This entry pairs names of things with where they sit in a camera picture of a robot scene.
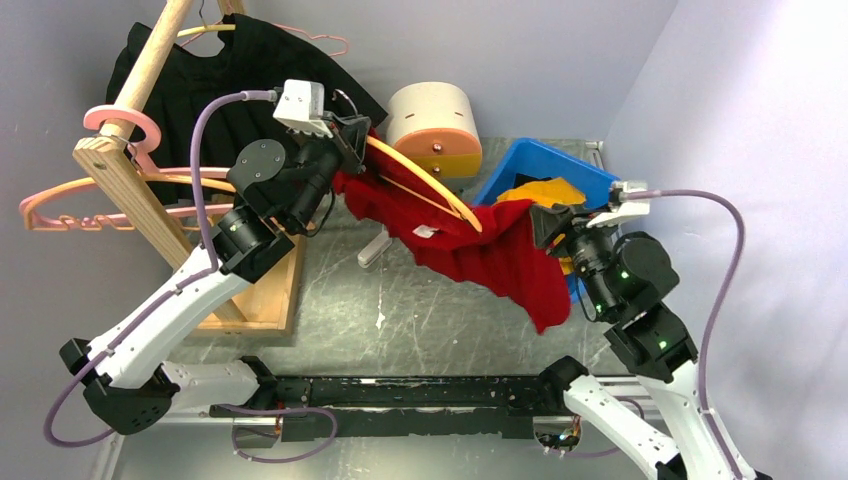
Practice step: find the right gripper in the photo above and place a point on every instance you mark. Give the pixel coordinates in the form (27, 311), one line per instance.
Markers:
(546, 223)

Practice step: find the black garment on rack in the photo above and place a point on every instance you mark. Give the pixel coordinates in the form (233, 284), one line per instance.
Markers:
(256, 55)

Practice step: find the small black skirt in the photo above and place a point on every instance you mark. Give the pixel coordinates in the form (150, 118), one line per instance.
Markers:
(521, 179)

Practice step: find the blue plastic bin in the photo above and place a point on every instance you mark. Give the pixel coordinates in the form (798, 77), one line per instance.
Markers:
(502, 161)

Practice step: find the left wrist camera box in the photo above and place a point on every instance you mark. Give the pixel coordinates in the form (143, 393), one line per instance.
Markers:
(300, 107)

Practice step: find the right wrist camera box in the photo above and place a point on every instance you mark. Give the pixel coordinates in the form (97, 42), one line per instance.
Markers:
(622, 206)

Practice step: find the red pleated skirt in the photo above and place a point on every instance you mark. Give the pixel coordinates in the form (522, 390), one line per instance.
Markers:
(499, 254)

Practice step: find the yellow hanger at rack top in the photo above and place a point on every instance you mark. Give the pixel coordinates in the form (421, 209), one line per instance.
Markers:
(205, 29)

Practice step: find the small white block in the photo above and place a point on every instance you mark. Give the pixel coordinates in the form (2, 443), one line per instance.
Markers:
(374, 249)

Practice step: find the orange wavy hanger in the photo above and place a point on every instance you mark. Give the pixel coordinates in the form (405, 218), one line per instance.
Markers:
(69, 206)

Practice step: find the wooden clothes rack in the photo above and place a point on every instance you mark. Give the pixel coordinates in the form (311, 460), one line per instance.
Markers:
(266, 308)

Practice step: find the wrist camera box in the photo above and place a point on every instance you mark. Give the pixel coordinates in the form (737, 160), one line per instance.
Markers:
(300, 107)
(622, 206)

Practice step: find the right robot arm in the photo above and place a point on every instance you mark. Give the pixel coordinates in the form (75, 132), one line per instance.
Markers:
(626, 280)

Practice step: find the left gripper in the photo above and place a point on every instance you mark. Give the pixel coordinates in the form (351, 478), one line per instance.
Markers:
(349, 139)

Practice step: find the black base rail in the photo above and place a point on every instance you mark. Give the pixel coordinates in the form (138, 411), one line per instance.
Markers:
(313, 407)

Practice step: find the yellow skirt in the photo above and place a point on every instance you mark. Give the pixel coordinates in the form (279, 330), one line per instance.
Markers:
(546, 193)

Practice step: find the round cream drawer box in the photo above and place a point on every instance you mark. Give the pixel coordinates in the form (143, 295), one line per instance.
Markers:
(432, 124)

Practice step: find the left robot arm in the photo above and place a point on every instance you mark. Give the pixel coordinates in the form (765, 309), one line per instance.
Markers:
(129, 382)

